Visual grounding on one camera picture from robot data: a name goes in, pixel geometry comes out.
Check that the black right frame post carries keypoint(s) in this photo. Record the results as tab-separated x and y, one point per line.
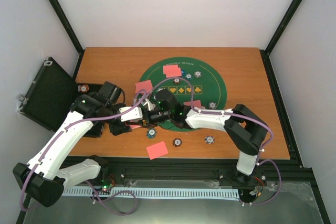
287	17

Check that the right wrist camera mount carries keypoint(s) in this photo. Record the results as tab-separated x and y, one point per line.
146	103

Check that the brown chip in case corner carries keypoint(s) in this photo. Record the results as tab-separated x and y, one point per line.
83	88

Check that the blue 10 chip stack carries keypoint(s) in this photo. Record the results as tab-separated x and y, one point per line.
209	139

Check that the light blue cable duct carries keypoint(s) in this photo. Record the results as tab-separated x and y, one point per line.
171	193

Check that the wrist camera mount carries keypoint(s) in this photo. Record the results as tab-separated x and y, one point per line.
130	115
146	103

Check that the teal 50 chip stack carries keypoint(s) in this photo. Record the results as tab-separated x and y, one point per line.
151	133

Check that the black poker chip case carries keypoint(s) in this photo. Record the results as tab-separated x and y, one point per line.
52	92

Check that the red card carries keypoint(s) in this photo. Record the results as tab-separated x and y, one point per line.
177	74
157	150
143	85
170	69
195	103

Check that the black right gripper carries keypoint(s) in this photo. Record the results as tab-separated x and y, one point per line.
148	121

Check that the black left frame post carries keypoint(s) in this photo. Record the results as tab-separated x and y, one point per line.
67	26

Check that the brown 100 chip stack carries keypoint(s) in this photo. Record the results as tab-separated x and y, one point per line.
177	142

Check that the red playing card deck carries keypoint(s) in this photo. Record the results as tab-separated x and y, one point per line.
134	124

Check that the black frame post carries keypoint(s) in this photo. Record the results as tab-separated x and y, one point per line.
287	17
67	26

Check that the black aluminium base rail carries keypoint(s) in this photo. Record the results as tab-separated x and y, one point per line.
222	170

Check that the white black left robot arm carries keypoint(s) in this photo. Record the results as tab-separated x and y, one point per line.
42	178

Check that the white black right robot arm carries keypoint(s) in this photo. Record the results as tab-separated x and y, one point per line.
245	129

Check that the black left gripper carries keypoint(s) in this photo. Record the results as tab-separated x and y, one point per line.
118	129

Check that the round green poker mat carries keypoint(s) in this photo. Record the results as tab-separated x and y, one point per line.
210	87

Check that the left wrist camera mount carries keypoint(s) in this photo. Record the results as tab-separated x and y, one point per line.
130	115

